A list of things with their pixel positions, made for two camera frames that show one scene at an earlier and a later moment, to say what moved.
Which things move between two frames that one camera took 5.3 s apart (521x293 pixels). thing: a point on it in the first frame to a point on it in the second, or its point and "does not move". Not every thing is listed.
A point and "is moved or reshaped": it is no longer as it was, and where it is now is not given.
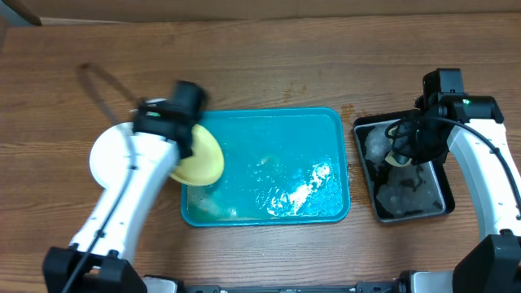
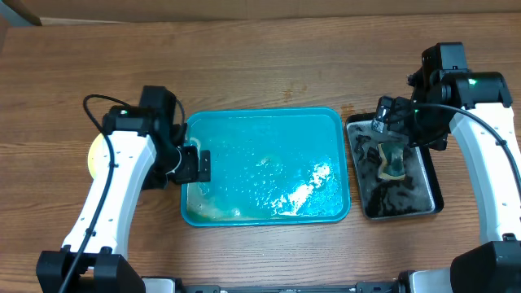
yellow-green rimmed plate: x=205 y=165 to x=97 y=155
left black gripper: x=190 y=153 to x=190 y=171
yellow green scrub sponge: x=390 y=158 is moved or reshaped
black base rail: x=378 y=286 does not move
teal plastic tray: x=282 y=167 does not move
